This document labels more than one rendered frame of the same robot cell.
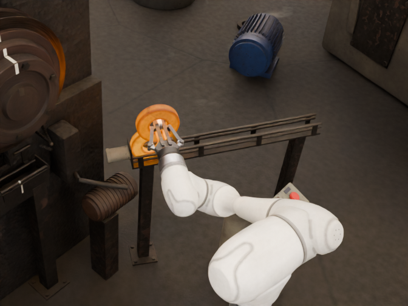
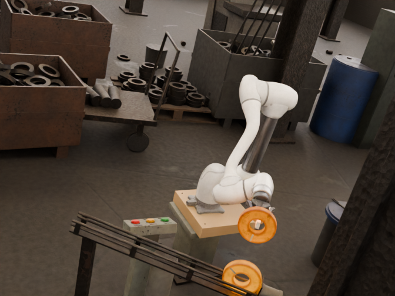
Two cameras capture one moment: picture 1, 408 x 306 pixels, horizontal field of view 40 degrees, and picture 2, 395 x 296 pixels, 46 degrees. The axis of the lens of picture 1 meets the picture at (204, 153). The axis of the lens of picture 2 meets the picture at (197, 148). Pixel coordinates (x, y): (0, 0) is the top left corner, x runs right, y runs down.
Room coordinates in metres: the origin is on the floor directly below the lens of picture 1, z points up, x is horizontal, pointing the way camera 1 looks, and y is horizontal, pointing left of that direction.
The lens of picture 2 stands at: (3.09, 0.60, 1.94)
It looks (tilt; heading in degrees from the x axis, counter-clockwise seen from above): 26 degrees down; 206
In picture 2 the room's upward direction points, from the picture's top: 14 degrees clockwise
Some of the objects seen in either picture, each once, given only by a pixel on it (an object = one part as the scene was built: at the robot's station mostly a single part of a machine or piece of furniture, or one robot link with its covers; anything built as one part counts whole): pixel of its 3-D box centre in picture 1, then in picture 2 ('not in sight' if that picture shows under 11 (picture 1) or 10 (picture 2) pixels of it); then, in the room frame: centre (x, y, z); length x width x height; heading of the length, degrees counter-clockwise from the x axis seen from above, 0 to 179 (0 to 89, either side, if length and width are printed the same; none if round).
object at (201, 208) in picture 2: not in sight; (204, 201); (0.89, -0.35, 0.45); 0.22 x 0.18 x 0.06; 144
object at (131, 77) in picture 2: not in sight; (170, 87); (-1.11, -1.95, 0.22); 1.20 x 0.81 x 0.44; 141
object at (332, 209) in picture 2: not in sight; (338, 239); (0.18, 0.39, 0.22); 0.32 x 0.32 x 0.43
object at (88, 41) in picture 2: not in sight; (53, 41); (-0.62, -3.26, 0.38); 1.03 x 0.83 x 0.75; 149
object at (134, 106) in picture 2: not in sight; (97, 83); (0.11, -1.94, 0.48); 1.18 x 0.65 x 0.96; 136
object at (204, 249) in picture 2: not in sight; (196, 239); (0.88, -0.34, 0.16); 0.40 x 0.40 x 0.31; 59
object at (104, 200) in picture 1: (110, 227); not in sight; (1.54, 0.36, 0.27); 0.22 x 0.13 x 0.53; 146
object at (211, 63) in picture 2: not in sight; (252, 78); (-1.84, -1.33, 0.43); 1.23 x 0.93 x 0.87; 144
